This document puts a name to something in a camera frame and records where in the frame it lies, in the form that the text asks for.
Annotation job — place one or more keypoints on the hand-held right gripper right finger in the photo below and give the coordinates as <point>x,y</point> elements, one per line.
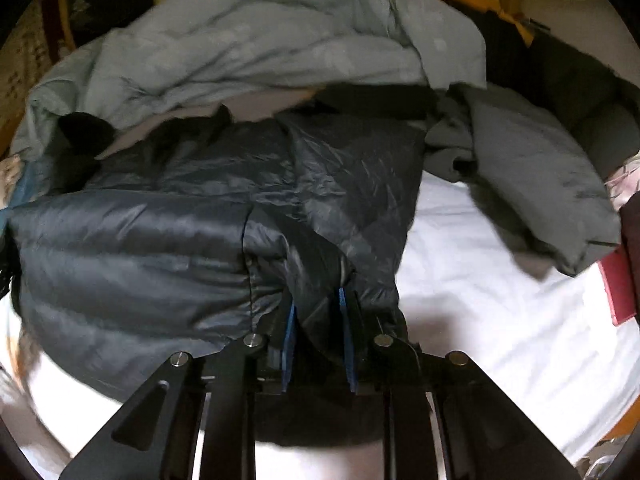
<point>350,342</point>

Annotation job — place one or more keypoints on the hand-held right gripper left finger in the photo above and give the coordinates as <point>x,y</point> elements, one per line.
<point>289,342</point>

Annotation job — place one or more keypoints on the black puffer jacket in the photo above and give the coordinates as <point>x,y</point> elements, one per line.
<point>150,240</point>

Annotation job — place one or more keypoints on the dark clothes pile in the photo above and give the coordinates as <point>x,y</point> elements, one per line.
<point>565,85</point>

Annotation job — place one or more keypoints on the white printed bed sheet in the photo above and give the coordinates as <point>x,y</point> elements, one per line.
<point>475,320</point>

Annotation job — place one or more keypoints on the grey padded jacket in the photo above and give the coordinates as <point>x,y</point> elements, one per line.
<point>525,170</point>

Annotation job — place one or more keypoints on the red booklet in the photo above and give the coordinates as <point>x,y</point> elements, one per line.
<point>620,290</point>

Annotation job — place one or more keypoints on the pale green floral duvet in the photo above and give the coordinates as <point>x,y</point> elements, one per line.
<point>250,35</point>

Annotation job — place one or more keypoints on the blue cloth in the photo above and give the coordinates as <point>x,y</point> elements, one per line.
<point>20,185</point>

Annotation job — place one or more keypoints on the pink plastic bag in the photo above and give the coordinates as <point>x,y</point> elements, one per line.
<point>625,180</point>

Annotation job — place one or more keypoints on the beige patterned curtain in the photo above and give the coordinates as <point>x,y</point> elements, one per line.
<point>30,60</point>

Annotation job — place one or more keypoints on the black hanging garment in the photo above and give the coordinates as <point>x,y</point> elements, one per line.
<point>100,0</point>

